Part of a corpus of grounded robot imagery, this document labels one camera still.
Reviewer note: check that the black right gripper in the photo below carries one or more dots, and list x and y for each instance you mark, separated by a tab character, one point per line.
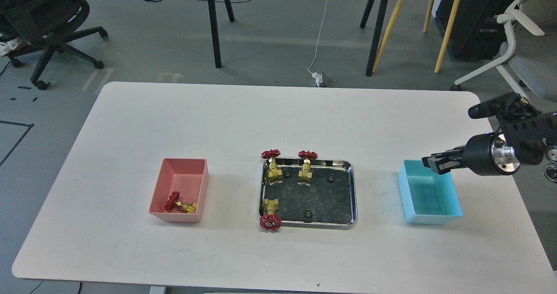
442	163

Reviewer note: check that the brass valve red handle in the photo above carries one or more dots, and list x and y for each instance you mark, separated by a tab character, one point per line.
173	202

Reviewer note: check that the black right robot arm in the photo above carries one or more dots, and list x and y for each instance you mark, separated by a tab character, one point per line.
525	136

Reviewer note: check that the blue plastic box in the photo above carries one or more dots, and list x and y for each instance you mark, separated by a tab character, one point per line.
427	198

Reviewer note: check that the brass valve top middle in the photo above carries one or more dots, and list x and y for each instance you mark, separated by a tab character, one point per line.
305	172

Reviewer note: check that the brass valve top left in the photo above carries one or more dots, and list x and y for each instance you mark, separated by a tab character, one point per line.
274	173

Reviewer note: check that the brass valve bottom left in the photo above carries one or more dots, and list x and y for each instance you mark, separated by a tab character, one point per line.
270	220

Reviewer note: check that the pink plastic box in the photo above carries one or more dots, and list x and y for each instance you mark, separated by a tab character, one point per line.
190	177

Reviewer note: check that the stainless steel tray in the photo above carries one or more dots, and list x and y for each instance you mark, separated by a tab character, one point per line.
333	205

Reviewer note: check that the black cabinet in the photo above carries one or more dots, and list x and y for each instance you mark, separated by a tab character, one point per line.
476	35

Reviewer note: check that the grey white office chair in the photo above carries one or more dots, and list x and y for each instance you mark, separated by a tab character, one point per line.
528	56

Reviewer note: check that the white power adapter plug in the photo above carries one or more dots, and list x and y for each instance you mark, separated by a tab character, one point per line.
322	80

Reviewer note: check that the black tripod legs right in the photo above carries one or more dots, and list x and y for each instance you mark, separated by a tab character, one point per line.
377	31

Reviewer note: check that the black office chair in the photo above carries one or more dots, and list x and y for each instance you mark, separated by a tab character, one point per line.
47	26

